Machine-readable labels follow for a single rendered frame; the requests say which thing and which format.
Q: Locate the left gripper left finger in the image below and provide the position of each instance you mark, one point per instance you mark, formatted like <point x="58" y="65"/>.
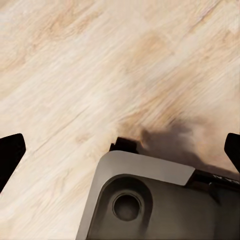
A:
<point x="12" y="150"/>

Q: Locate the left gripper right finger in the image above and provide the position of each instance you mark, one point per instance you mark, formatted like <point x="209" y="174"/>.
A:
<point x="232" y="149"/>

